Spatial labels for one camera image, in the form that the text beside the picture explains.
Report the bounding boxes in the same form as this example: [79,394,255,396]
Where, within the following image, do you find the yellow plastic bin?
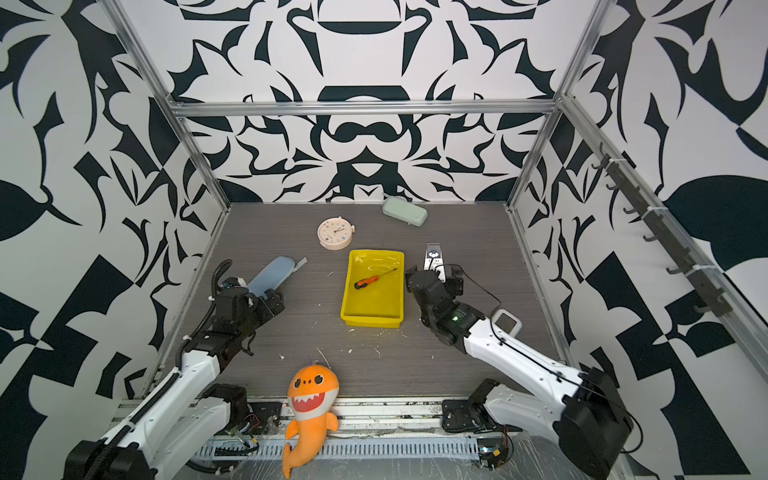
[340,250,405,329]

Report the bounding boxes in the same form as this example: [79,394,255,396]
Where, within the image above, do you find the mint green zipper case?
[382,197,428,227]

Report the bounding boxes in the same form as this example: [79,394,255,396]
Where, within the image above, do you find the blue zipper case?
[247,256,307,299]

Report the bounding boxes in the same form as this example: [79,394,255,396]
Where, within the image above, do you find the orange shark plush toy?
[282,364,340,479]

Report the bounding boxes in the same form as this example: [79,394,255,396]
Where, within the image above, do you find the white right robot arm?
[405,268,635,479]

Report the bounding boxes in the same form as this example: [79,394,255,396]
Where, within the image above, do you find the pink round alarm clock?
[317,217,355,251]

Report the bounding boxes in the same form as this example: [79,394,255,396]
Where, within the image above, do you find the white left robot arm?
[63,257,301,479]

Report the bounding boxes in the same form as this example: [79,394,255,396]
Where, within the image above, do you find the small white digital timer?
[491,308,522,337]

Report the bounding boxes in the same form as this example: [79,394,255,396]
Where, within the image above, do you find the grey silver stapler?
[424,243,446,282]

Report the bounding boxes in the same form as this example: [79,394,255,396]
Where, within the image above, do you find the black wall hook rack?
[594,145,733,317]

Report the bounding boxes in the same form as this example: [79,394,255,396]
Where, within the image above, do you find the orange handled screwdriver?
[354,268,396,290]

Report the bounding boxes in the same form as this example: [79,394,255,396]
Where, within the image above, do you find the aluminium front rail base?
[157,397,518,479]

